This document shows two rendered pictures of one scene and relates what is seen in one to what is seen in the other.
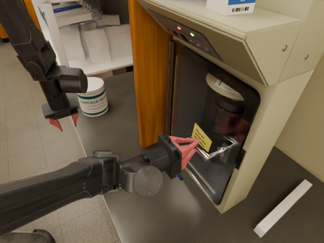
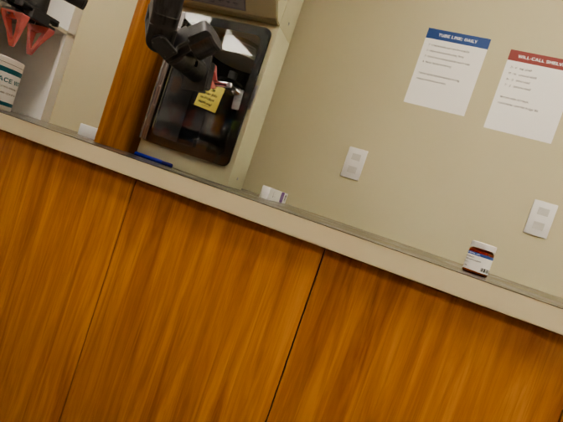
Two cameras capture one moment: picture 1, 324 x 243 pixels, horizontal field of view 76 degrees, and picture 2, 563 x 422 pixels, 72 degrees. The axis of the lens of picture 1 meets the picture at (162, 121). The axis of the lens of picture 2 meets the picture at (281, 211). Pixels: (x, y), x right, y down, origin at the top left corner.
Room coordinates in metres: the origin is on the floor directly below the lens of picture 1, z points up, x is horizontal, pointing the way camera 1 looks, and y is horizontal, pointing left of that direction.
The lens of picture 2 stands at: (-0.62, 0.43, 0.97)
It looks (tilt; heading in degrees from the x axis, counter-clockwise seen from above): 2 degrees down; 317
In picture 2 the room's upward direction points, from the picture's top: 19 degrees clockwise
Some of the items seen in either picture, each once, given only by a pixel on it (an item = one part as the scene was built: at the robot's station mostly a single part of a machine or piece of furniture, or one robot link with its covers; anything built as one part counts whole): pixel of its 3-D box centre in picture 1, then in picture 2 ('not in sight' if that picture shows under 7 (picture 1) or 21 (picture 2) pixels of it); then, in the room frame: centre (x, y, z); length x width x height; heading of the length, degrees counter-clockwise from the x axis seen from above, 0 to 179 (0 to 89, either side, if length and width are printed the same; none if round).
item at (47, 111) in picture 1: (58, 100); (34, 1); (0.53, 0.32, 1.21); 0.10 x 0.07 x 0.07; 121
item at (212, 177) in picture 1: (196, 127); (204, 86); (0.44, -0.10, 1.19); 0.30 x 0.01 x 0.40; 29
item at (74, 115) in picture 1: (67, 117); (29, 33); (0.53, 0.32, 1.14); 0.07 x 0.07 x 0.09; 31
